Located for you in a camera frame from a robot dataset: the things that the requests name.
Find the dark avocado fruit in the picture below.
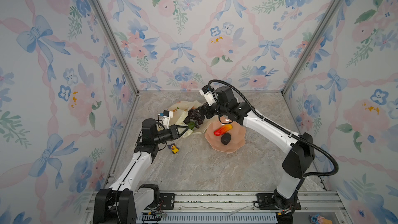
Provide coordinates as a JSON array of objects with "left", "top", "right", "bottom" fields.
[
  {"left": 221, "top": 133, "right": 232, "bottom": 145},
  {"left": 183, "top": 116, "right": 191, "bottom": 124}
]

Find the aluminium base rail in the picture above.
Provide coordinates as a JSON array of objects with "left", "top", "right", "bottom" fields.
[{"left": 82, "top": 185, "right": 352, "bottom": 224}]

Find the pink wavy fruit plate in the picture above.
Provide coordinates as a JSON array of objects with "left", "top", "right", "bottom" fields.
[{"left": 205, "top": 120, "right": 246, "bottom": 153}]

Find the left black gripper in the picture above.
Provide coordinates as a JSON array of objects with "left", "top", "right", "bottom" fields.
[{"left": 153, "top": 125, "right": 188, "bottom": 146}]

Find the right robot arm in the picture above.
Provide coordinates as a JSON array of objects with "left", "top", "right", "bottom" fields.
[{"left": 199, "top": 86, "right": 314, "bottom": 211}]

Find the left metal corner post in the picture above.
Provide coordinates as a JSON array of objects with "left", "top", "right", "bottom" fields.
[{"left": 76, "top": 0, "right": 140, "bottom": 95}]

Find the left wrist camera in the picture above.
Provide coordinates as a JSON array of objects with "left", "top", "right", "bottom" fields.
[{"left": 158, "top": 110, "right": 174, "bottom": 129}]

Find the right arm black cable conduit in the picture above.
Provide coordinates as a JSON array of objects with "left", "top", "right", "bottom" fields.
[{"left": 207, "top": 79, "right": 340, "bottom": 178}]

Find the small yellow blue toy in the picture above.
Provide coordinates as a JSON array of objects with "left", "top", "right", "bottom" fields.
[{"left": 167, "top": 144, "right": 179, "bottom": 155}]

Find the purple grape bunch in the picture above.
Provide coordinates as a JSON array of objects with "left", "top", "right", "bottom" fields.
[{"left": 188, "top": 109, "right": 204, "bottom": 129}]

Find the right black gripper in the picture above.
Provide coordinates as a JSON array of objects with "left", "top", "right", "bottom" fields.
[{"left": 192, "top": 101, "right": 228, "bottom": 122}]

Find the red yellow mango fruit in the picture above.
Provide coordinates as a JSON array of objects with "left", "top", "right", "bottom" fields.
[{"left": 214, "top": 124, "right": 233, "bottom": 136}]

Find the right metal corner post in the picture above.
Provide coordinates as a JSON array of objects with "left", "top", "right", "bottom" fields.
[{"left": 281, "top": 0, "right": 357, "bottom": 94}]

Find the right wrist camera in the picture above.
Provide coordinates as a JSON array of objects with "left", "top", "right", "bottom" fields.
[{"left": 200, "top": 85, "right": 218, "bottom": 106}]

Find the metal corner post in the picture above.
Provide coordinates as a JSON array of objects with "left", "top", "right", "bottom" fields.
[
  {"left": 76, "top": 0, "right": 140, "bottom": 95},
  {"left": 281, "top": 0, "right": 357, "bottom": 94}
]

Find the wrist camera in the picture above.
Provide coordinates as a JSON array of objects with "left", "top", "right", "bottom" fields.
[
  {"left": 158, "top": 110, "right": 174, "bottom": 129},
  {"left": 200, "top": 85, "right": 218, "bottom": 106}
]

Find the green apple fruit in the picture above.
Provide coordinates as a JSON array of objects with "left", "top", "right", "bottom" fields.
[{"left": 187, "top": 121, "right": 196, "bottom": 130}]

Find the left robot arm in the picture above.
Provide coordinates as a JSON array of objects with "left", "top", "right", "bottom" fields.
[{"left": 92, "top": 118, "right": 190, "bottom": 224}]

